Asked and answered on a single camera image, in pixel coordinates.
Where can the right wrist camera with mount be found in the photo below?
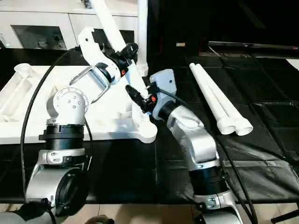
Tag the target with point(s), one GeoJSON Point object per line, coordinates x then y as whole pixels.
{"type": "Point", "coordinates": [162, 83]}

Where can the black work mat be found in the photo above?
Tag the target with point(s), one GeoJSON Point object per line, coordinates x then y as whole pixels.
{"type": "Point", "coordinates": [140, 177]}

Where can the white cabinet with glass doors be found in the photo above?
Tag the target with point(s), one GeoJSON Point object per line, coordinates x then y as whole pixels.
{"type": "Point", "coordinates": [46, 14]}

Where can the black flat bar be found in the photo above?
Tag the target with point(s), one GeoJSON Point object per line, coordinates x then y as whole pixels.
{"type": "Point", "coordinates": [257, 45]}

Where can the white plastic table leg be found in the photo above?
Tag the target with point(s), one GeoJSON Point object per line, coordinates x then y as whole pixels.
{"type": "Point", "coordinates": [219, 93]}
{"type": "Point", "coordinates": [110, 23]}
{"type": "Point", "coordinates": [208, 93]}
{"type": "Point", "coordinates": [142, 28]}

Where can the small gold label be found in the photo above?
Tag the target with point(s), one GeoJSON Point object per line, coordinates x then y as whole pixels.
{"type": "Point", "coordinates": [180, 45]}

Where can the white board strip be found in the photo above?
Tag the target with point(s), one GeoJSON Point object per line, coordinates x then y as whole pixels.
{"type": "Point", "coordinates": [294, 64]}

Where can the black metal frame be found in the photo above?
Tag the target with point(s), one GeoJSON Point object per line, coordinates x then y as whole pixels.
{"type": "Point", "coordinates": [287, 216]}

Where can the black bundle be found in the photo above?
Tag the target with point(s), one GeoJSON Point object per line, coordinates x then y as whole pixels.
{"type": "Point", "coordinates": [87, 3]}

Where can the white plastic table top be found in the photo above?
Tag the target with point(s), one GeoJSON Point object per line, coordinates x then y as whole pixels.
{"type": "Point", "coordinates": [28, 116]}

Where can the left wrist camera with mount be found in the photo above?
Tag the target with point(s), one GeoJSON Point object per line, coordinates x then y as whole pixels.
{"type": "Point", "coordinates": [88, 44]}

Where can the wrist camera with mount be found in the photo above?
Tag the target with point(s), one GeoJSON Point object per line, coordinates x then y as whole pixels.
{"type": "Point", "coordinates": [162, 83]}
{"type": "Point", "coordinates": [88, 44]}

